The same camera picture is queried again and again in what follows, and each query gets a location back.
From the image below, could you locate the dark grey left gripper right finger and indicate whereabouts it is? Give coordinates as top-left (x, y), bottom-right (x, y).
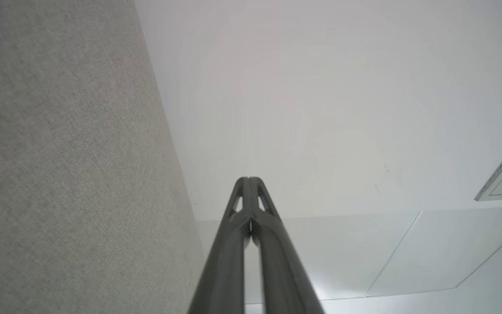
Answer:
top-left (248, 177), bottom-right (325, 314)

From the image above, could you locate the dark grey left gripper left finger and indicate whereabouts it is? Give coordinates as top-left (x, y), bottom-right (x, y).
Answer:
top-left (188, 177), bottom-right (252, 314)

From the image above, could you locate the grey fabric sofa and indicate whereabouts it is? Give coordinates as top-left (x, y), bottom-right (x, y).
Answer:
top-left (0, 0), bottom-right (206, 314)

